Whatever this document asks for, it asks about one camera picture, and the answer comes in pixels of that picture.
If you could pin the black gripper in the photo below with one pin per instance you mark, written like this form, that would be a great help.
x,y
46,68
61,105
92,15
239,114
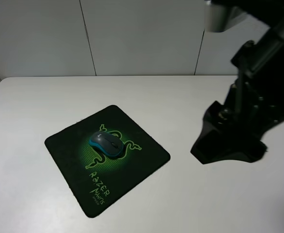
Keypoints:
x,y
234,130

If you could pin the black and teal computer mouse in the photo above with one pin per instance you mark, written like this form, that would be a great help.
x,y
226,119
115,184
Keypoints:
x,y
108,144

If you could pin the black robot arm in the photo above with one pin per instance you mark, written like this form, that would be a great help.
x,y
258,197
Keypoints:
x,y
245,38

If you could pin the black green Razer mouse pad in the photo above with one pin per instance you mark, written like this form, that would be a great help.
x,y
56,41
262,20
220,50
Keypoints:
x,y
96,180

